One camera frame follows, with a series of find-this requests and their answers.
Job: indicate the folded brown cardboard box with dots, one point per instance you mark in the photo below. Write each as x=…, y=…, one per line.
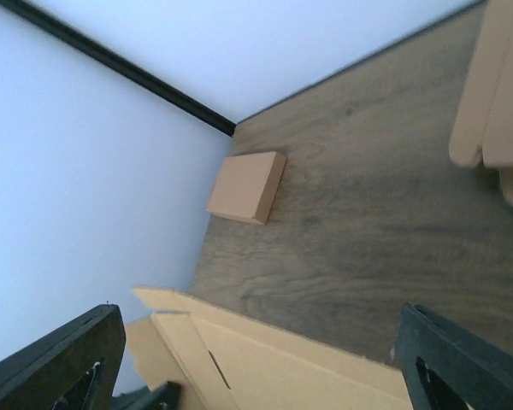
x=246, y=186

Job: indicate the stack of flat cardboard sheets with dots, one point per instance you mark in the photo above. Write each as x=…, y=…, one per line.
x=483, y=129

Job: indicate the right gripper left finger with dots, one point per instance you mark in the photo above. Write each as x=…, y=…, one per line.
x=37, y=376

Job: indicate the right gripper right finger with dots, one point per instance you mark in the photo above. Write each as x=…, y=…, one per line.
x=447, y=367

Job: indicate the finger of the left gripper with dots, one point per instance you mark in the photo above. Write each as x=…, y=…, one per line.
x=165, y=397

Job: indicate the left black corner post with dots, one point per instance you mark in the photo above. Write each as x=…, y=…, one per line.
x=77, y=40

